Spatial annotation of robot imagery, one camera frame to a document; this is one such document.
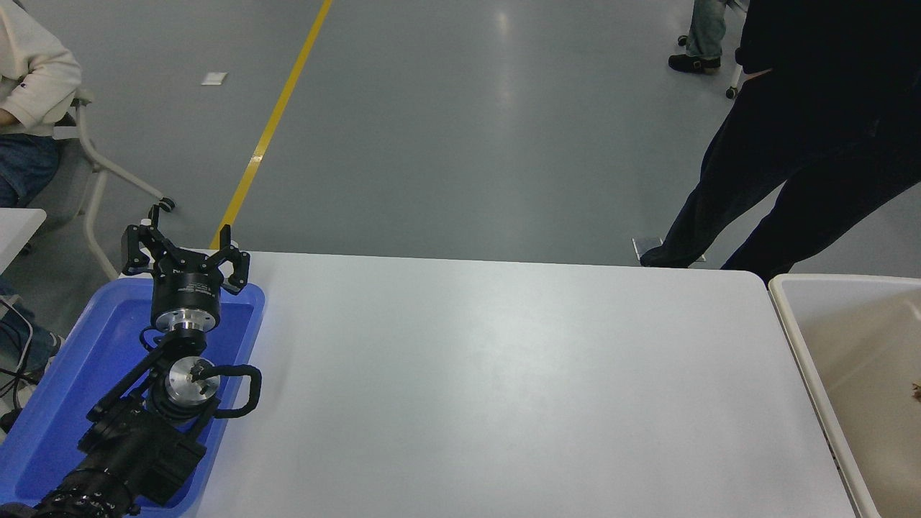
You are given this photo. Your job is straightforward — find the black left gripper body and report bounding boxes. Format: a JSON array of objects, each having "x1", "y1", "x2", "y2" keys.
[{"x1": 150, "y1": 248, "x2": 222, "y2": 317}]

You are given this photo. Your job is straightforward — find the small white side table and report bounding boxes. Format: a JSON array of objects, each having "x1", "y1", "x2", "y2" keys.
[{"x1": 0, "y1": 208, "x2": 47, "y2": 274}]

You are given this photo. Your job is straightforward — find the blue plastic tray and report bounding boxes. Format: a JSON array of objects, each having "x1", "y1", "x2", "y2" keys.
[{"x1": 0, "y1": 277, "x2": 266, "y2": 518}]

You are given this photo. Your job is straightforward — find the seated person in jeans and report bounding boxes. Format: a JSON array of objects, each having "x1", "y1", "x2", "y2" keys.
[{"x1": 0, "y1": 0, "x2": 82, "y2": 375}]

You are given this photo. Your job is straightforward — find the seated person with dark shoes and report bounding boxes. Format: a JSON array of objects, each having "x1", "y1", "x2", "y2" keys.
[{"x1": 668, "y1": 0, "x2": 729, "y2": 73}]

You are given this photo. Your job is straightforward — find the standing person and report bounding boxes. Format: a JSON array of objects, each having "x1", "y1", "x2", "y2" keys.
[{"x1": 640, "y1": 0, "x2": 921, "y2": 285}]

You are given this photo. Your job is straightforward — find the large pale bin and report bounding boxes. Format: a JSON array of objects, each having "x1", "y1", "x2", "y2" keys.
[{"x1": 768, "y1": 272, "x2": 921, "y2": 518}]

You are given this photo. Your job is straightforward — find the grey chair with white frame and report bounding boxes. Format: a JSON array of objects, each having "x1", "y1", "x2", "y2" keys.
[{"x1": 22, "y1": 86, "x2": 177, "y2": 281}]

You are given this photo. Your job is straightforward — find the thin black cable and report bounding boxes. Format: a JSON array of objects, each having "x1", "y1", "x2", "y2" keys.
[{"x1": 0, "y1": 295, "x2": 35, "y2": 404}]

